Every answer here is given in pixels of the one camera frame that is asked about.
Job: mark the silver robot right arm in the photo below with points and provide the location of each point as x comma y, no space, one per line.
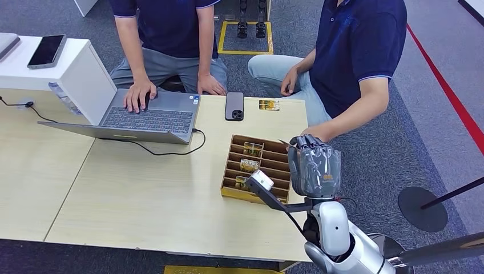
332,227

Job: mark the person's left forearm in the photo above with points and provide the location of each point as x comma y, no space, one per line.
205,41
363,109

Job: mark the black stanchion pole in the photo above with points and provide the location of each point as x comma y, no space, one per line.
453,193

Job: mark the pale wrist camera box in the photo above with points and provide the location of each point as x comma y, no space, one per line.
263,179

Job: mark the black stool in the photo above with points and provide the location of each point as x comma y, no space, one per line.
172,84

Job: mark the wooden card organizer tray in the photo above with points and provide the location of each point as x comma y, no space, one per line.
234,194

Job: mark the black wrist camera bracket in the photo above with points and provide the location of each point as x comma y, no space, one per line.
272,200

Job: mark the person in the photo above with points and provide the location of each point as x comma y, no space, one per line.
355,45
170,26

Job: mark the black screen smartphone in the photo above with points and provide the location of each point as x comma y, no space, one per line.
47,51

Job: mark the clear plastic bottle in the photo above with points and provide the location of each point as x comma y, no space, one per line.
62,97

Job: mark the black stanchion base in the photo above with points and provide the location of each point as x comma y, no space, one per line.
422,211

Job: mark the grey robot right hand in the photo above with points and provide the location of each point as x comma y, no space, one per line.
315,170

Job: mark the person's right hand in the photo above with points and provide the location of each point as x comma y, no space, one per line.
289,81
138,94

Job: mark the person's left hand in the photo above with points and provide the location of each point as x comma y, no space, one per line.
319,130
210,85

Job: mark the black robot foot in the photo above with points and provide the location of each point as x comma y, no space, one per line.
242,28
261,28

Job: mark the grey closed laptop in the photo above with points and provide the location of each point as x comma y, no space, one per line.
7,42

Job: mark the person's right forearm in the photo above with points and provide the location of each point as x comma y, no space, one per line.
304,62
132,49

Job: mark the dark grey smartphone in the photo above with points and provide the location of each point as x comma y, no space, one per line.
234,104

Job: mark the grey stanchion pole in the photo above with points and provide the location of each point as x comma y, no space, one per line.
442,249

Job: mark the white panel with dark edge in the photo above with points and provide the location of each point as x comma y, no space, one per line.
475,7

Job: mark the chrome stanchion base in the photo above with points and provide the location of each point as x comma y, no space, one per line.
393,246

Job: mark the white box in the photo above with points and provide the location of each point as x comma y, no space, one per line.
83,83

